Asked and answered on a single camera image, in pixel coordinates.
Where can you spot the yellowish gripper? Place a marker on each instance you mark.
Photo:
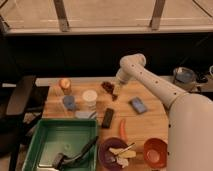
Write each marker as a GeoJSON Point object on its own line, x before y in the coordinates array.
{"type": "Point", "coordinates": [117, 89]}

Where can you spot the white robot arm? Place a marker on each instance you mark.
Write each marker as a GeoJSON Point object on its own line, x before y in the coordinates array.
{"type": "Point", "coordinates": [190, 131]}

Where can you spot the white lidded cup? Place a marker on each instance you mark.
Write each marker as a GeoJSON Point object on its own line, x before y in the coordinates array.
{"type": "Point", "coordinates": [90, 98]}

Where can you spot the blue rectangular sponge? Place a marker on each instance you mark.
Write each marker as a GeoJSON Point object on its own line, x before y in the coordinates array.
{"type": "Point", "coordinates": [138, 105]}

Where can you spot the black rectangular block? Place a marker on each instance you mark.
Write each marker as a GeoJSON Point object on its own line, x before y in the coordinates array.
{"type": "Point", "coordinates": [107, 118]}

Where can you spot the wooden cutting board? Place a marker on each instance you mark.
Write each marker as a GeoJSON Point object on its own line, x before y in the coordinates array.
{"type": "Point", "coordinates": [138, 127]}

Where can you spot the light blue sponge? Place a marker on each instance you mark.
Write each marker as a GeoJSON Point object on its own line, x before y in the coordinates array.
{"type": "Point", "coordinates": [85, 114]}

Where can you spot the orange carrot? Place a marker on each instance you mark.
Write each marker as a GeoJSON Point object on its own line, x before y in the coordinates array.
{"type": "Point", "coordinates": [122, 130]}

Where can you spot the blue cloth piece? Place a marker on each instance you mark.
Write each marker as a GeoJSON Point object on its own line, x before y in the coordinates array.
{"type": "Point", "coordinates": [69, 102]}

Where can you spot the orange peach fruit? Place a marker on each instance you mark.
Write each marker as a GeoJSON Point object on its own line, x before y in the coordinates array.
{"type": "Point", "coordinates": [65, 85]}

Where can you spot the food pieces in bowl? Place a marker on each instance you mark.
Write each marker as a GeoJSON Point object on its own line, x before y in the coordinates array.
{"type": "Point", "coordinates": [121, 155]}

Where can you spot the metal pot with lid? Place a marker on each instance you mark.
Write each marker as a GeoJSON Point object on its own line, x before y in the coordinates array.
{"type": "Point", "coordinates": [184, 78]}

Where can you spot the purple bowl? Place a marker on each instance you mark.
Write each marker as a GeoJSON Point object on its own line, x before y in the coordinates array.
{"type": "Point", "coordinates": [106, 158]}

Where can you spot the orange red bowl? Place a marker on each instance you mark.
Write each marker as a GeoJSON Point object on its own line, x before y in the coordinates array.
{"type": "Point", "coordinates": [155, 153]}

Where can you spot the green plastic bin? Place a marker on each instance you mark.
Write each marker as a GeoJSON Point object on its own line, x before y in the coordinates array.
{"type": "Point", "coordinates": [67, 136]}

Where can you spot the black dish brush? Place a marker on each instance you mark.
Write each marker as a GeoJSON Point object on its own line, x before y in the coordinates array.
{"type": "Point", "coordinates": [63, 160]}

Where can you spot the grey chair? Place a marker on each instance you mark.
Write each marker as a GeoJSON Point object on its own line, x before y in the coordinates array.
{"type": "Point", "coordinates": [11, 119]}

